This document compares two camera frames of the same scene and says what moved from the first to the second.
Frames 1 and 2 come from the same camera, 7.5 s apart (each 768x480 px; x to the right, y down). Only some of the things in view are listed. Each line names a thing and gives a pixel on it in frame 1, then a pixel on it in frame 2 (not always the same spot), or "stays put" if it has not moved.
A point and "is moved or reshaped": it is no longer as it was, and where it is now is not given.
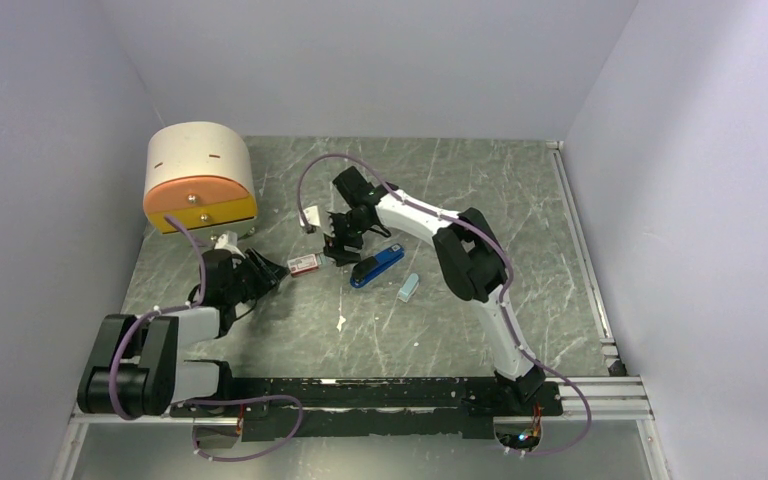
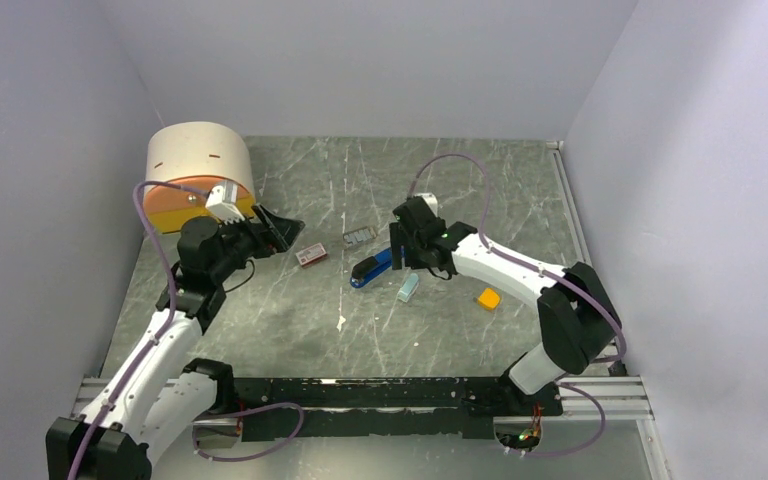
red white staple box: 303,265 is moved or reshaped
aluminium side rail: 587,258 stays put
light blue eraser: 408,287 stays put
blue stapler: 365,268 stays put
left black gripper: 267,275 → 282,229
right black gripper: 333,245 → 396,245
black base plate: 457,407 stays put
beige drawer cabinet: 202,174 stays put
